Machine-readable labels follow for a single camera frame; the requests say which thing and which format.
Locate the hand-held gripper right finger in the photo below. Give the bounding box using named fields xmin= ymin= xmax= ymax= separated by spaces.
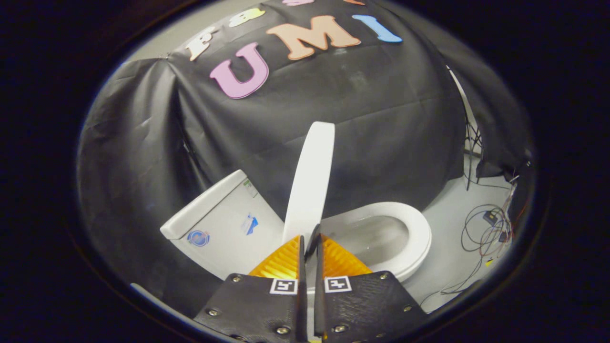
xmin=314 ymin=233 xmax=429 ymax=343

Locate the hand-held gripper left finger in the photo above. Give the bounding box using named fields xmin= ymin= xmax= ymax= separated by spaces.
xmin=193 ymin=235 xmax=308 ymax=343

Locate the white toilet lid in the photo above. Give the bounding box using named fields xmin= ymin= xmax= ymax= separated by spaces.
xmin=282 ymin=121 xmax=336 ymax=249

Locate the white ceramic toilet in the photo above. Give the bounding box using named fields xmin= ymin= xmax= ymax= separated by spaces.
xmin=160 ymin=169 xmax=432 ymax=286

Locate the black backdrop cloth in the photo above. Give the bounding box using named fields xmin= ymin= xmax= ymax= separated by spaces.
xmin=76 ymin=0 xmax=534 ymax=315

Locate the black tripod stand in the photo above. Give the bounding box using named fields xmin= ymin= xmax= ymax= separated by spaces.
xmin=448 ymin=67 xmax=484 ymax=191

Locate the white toilet seat ring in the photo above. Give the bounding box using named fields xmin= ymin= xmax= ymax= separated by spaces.
xmin=322 ymin=202 xmax=432 ymax=282

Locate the tangle of floor cables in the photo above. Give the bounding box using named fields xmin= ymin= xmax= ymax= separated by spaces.
xmin=422 ymin=176 xmax=525 ymax=308

